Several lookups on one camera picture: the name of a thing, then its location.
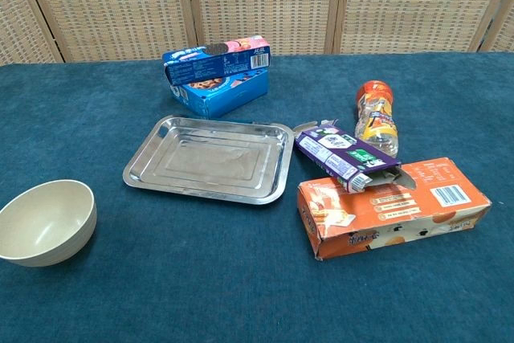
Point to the blue and pink cookie box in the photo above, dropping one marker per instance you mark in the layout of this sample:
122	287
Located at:
217	64

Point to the beige ceramic bowl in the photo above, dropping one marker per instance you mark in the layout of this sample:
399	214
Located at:
44	218

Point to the stainless steel rectangular tray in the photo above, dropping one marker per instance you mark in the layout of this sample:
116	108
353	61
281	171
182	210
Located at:
209	162

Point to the purple milk carton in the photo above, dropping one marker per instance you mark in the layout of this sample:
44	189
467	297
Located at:
337	153

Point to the orange snack bottle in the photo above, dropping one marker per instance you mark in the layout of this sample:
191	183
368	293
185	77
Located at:
375	118

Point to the orange cracker box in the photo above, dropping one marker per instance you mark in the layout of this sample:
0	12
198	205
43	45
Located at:
401	214

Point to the blue chocolate chip cookie box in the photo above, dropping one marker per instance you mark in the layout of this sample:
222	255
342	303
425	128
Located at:
227	98

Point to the teal table cloth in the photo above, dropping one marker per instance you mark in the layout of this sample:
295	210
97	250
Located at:
241	278

